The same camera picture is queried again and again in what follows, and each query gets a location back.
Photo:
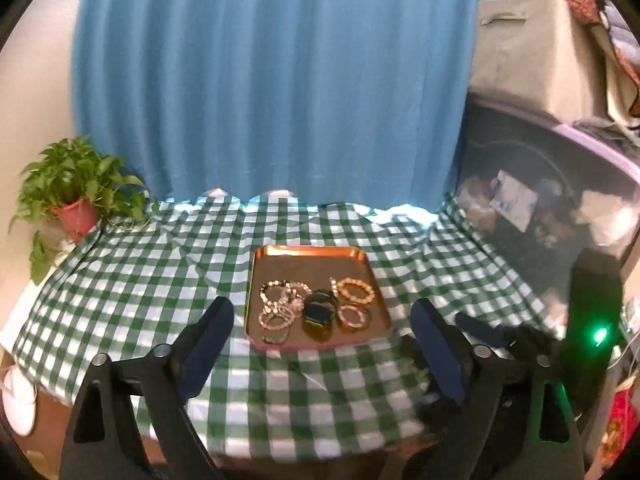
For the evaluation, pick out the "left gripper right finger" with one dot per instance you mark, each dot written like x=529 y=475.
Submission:
x=494 y=432

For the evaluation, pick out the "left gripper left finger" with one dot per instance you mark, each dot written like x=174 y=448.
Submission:
x=103 y=440

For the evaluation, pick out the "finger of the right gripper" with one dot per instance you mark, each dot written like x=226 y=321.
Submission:
x=491 y=336

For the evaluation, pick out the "black smartwatch green trim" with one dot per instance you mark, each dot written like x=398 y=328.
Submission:
x=319 y=311

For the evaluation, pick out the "red embroidered cushion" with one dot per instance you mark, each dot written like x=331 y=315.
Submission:
x=621 y=425

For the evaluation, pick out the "white shoe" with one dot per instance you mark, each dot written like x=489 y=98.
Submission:
x=19 y=401

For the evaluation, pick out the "clear storage bin purple lid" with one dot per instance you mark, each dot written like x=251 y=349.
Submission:
x=541 y=192

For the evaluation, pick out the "green checkered tablecloth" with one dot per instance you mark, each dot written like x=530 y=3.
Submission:
x=123 y=292

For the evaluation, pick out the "copper pink tray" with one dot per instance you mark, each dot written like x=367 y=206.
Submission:
x=283 y=276

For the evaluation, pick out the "potted green plant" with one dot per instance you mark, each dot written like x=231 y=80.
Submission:
x=77 y=187

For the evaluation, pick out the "beige fabric storage box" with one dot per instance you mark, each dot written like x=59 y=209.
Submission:
x=534 y=53

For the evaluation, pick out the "blue curtain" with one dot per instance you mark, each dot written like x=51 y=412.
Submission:
x=357 y=101

